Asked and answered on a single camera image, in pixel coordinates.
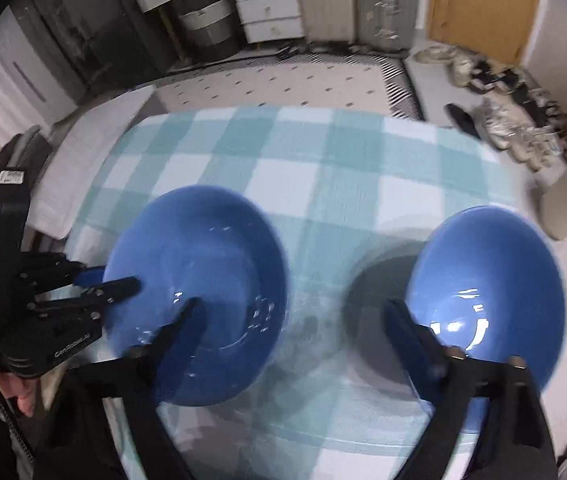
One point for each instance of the white wardrobe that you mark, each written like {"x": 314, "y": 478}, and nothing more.
{"x": 18, "y": 80}

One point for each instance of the white desk with drawers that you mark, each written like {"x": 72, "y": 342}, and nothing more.
{"x": 263, "y": 5}

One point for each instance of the teal checked tablecloth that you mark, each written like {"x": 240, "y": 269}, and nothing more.
{"x": 313, "y": 170}

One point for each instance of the round grey white basket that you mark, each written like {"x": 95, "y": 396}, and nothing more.
{"x": 208, "y": 25}

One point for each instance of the beige suitcase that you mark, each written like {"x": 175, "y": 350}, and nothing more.
{"x": 326, "y": 0}

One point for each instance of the pile of shoes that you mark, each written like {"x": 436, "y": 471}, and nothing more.
{"x": 503, "y": 115}

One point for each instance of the patterned cream rug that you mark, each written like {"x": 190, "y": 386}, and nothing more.
{"x": 288, "y": 85}

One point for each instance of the grey marble coffee table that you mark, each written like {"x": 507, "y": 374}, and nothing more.
{"x": 93, "y": 145}

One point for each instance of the black slipper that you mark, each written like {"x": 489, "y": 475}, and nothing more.
{"x": 291, "y": 51}

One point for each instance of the grey sofa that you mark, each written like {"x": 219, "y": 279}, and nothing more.
{"x": 13, "y": 152}

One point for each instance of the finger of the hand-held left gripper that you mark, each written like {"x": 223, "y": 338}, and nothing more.
{"x": 88, "y": 276}
{"x": 113, "y": 290}

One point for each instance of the grey refrigerator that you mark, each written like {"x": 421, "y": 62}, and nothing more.
{"x": 108, "y": 20}

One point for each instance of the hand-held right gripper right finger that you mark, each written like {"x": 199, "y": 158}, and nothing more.
{"x": 408, "y": 340}

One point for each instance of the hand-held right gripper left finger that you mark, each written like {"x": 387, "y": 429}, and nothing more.
{"x": 188, "y": 330}

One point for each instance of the grey suitcase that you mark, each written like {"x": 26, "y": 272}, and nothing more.
{"x": 386, "y": 5}

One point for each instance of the dark glass cabinet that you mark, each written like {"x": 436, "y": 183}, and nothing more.
{"x": 48, "y": 45}

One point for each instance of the blue ceramic bowl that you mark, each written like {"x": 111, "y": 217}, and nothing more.
{"x": 488, "y": 270}
{"x": 203, "y": 250}

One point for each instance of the wooden door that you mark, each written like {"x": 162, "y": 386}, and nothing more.
{"x": 483, "y": 10}

